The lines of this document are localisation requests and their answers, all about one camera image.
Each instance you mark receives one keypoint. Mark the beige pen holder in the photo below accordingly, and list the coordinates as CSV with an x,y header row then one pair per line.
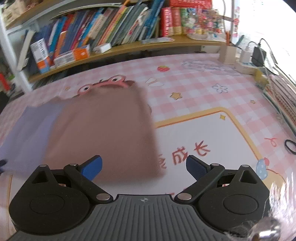
x,y
227,51

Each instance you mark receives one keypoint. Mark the colourful figurine decoration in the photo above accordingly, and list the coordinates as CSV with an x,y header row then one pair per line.
x,y
204,25

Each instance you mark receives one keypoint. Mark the white power strip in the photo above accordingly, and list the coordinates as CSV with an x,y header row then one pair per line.
x,y
243,68

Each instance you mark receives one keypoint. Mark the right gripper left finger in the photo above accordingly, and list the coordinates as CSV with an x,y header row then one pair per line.
x,y
81,176

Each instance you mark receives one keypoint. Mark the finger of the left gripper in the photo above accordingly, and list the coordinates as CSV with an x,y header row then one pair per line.
x,y
2,163

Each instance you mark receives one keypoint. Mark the white charger block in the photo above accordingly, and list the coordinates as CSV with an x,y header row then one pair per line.
x,y
102,48

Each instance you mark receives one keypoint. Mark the red dictionaries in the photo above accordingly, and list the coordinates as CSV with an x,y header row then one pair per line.
x,y
181,17

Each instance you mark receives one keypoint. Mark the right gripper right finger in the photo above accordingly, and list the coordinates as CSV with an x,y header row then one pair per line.
x,y
206,176

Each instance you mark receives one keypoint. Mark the wooden white bookshelf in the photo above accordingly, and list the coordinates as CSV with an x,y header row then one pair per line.
x,y
19,16

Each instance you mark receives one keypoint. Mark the pink checkered tablecloth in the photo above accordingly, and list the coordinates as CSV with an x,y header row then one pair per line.
x,y
199,107

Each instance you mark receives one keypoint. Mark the black power adapter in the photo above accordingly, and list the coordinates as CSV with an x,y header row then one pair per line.
x,y
258,57

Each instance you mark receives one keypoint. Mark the flat orange white box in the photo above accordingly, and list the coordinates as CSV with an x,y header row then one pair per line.
x,y
72,56

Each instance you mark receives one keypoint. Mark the row of colourful books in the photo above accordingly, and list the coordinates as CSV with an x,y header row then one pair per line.
x,y
117,24

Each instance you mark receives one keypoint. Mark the white orange medicine box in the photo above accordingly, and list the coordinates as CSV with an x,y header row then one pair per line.
x,y
41,55

